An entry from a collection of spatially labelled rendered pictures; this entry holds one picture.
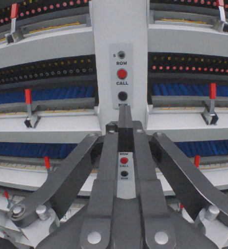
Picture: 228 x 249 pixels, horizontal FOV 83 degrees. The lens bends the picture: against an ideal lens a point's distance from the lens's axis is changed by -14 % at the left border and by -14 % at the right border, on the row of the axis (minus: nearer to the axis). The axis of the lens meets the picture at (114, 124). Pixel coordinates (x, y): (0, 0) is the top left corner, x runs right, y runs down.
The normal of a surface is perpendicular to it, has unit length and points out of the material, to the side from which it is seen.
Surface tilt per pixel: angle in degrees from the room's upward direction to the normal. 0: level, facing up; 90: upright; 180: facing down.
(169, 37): 109
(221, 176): 19
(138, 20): 90
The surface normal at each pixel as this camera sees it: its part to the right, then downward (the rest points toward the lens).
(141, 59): -0.06, 0.43
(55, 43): -0.04, 0.70
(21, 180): -0.07, -0.72
